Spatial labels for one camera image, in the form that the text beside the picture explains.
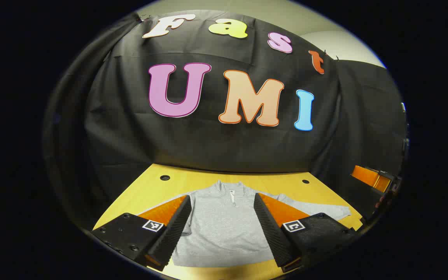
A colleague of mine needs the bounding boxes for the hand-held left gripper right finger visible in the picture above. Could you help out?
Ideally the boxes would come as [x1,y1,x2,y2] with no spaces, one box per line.
[253,192,359,273]

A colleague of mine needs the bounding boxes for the black backdrop cloth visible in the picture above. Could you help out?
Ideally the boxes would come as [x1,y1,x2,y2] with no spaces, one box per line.
[43,12,408,230]

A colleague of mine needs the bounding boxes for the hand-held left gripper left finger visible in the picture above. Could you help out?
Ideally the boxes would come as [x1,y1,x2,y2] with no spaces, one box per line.
[92,194,192,272]

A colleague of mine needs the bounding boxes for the grey zip-neck sweatshirt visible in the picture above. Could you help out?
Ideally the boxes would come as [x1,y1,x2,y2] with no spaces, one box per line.
[138,180,352,268]

